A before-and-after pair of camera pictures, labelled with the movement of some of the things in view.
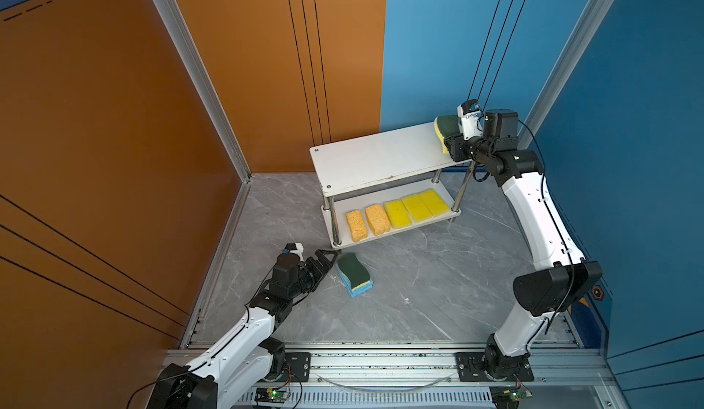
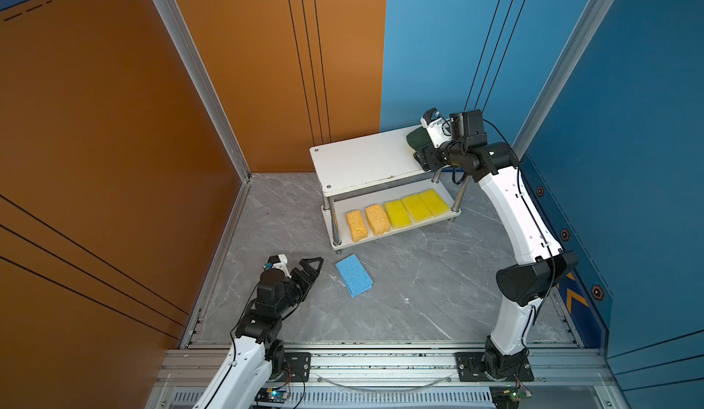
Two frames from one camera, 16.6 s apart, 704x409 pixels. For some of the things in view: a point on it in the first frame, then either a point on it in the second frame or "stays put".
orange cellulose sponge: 357,226 stays put
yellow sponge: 434,203 stays put
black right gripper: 456,147 to 427,159
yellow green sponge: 355,273 to 419,138
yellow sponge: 397,214 stays put
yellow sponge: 416,208 stays put
